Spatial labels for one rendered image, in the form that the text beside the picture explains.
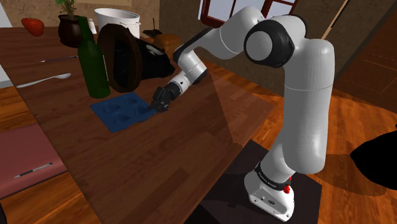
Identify black cloth bag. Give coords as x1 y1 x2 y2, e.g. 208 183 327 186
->
135 38 176 82

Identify blue silicone mould tray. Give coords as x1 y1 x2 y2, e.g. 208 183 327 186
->
89 92 158 134

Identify dark brown wooden bowl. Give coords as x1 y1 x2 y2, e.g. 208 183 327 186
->
97 23 144 94

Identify small black dish with stick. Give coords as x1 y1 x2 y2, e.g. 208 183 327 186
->
142 18 163 38

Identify green glass bottle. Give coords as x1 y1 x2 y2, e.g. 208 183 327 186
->
76 15 111 99

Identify white bucket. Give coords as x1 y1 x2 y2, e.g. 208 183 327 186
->
94 8 142 39

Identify red framed window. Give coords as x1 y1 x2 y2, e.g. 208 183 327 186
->
199 0 299 29

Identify striped pencil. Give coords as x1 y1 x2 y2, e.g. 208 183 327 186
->
40 55 79 63

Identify potted plant in dark pot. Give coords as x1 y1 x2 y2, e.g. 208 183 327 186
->
55 0 83 48

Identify dark robot stand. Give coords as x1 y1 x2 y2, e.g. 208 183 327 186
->
184 139 323 224

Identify silver spoon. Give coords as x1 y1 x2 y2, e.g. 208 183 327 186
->
16 73 72 89

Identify red tomato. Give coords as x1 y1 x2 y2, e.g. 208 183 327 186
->
20 17 45 38

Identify grey pen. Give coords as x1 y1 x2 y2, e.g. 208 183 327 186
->
13 162 54 179

